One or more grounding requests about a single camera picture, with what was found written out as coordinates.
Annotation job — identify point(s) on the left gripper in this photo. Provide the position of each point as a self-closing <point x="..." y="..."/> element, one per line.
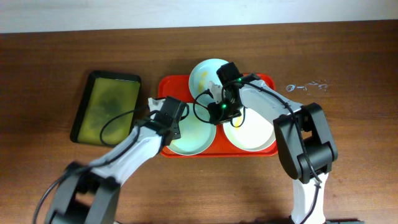
<point x="173" y="132"/>

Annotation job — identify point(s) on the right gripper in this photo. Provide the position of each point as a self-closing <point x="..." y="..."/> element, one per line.
<point x="221" y="117"/>

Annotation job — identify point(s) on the light blue plate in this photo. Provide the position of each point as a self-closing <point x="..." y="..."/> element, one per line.
<point x="195" y="135"/>
<point x="204" y="77"/>

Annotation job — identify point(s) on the white plate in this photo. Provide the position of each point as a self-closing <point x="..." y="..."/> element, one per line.
<point x="250" y="131"/>

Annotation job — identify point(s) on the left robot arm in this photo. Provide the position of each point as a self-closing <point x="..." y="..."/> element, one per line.
<point x="90" y="194"/>

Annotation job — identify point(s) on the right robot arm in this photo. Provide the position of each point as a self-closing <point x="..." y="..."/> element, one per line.
<point x="305" y="144"/>

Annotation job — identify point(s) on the red plastic tray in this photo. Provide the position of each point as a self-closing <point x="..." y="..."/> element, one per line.
<point x="177" y="87"/>

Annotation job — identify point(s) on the black tray with soapy water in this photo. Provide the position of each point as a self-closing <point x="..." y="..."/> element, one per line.
<point x="106" y="110"/>

